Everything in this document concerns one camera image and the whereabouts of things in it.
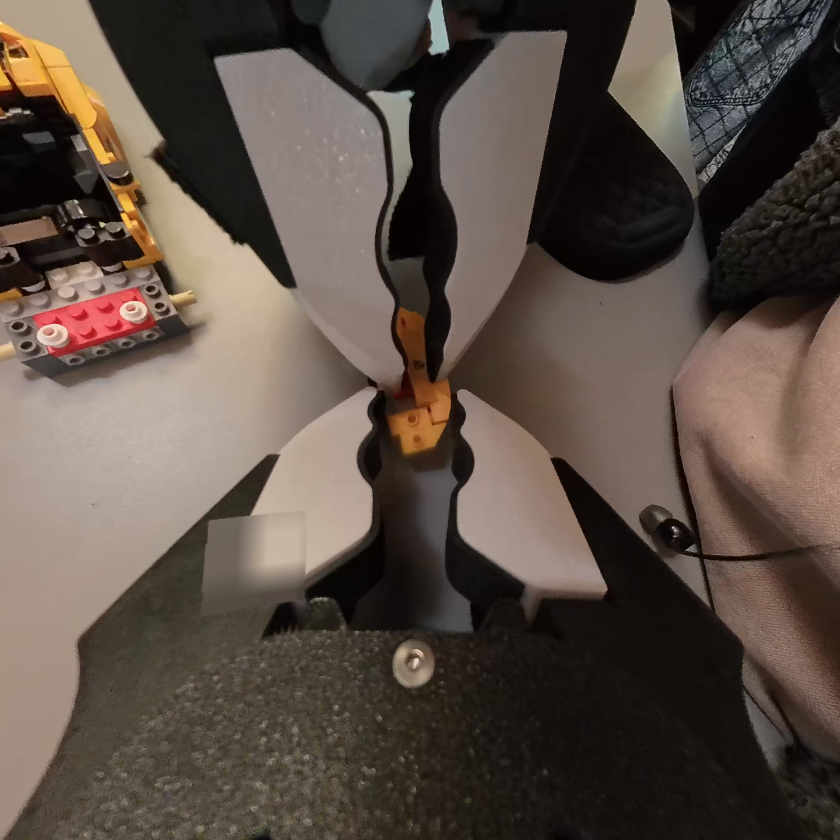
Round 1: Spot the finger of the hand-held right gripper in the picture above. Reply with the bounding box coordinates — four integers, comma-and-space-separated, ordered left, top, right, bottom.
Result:
212, 48, 408, 384
392, 27, 571, 384

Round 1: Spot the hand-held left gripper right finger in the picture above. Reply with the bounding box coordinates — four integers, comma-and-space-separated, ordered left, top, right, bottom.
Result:
449, 389, 611, 607

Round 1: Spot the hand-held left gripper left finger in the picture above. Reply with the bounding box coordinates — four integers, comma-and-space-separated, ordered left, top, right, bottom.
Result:
247, 388, 383, 589

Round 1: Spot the orange arch lego piece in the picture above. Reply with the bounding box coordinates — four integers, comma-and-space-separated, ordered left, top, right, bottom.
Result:
393, 309, 448, 401

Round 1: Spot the yellow lego car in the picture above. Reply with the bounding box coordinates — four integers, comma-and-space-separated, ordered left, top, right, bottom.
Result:
0, 24, 206, 383

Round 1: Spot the beige garment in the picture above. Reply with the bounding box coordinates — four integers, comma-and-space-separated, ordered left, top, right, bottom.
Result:
671, 290, 840, 765

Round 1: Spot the plaid cloth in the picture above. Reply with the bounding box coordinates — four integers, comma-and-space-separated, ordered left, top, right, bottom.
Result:
682, 0, 840, 186

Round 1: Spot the dark fleece jacket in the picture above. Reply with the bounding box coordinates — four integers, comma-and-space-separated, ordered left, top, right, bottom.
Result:
707, 124, 840, 312

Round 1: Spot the black wired earbud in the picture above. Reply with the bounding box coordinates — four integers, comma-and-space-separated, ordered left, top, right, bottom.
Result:
638, 504, 840, 567

